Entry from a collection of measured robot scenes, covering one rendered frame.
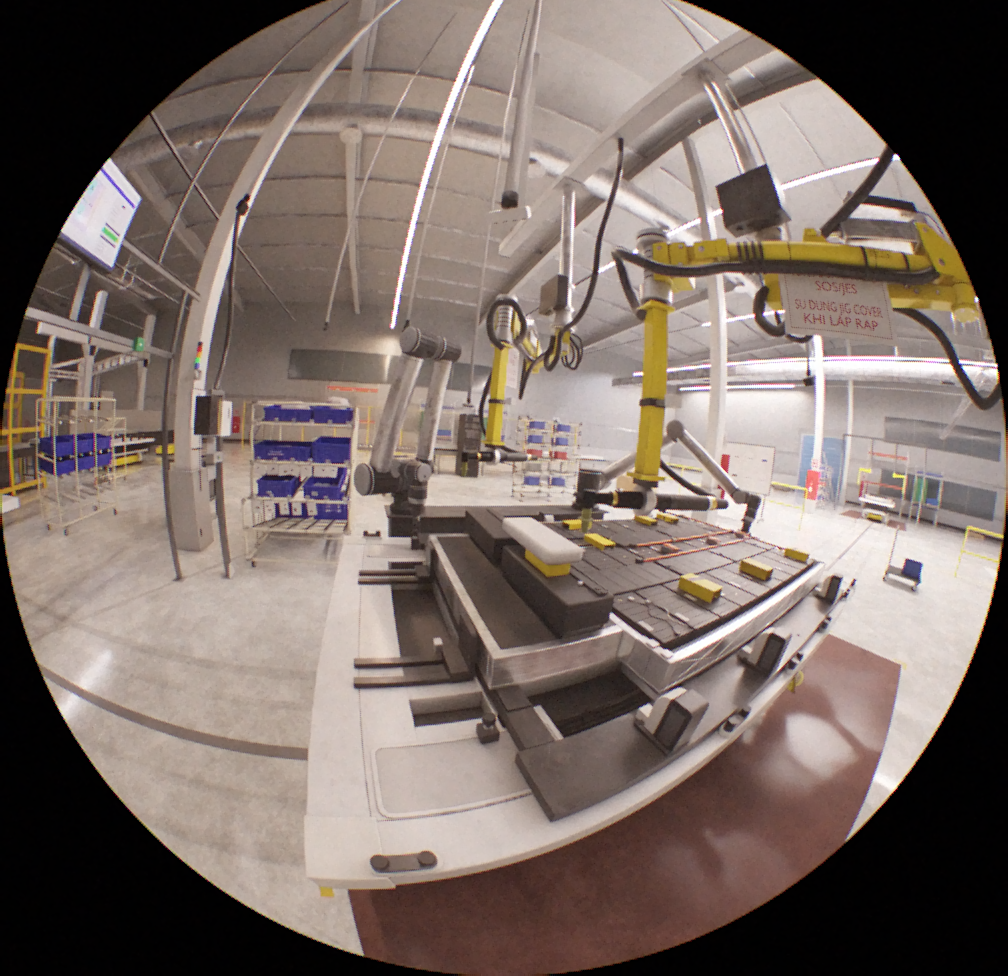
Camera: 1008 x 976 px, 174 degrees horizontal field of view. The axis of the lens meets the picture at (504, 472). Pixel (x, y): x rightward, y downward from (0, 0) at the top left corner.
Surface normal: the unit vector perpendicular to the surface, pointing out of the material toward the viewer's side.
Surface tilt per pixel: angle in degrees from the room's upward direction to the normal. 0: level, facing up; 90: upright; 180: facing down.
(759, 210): 90
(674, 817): 0
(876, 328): 90
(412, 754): 0
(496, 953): 0
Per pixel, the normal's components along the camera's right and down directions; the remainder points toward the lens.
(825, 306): -0.71, 0.02
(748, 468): -0.88, -0.03
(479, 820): 0.09, -0.99
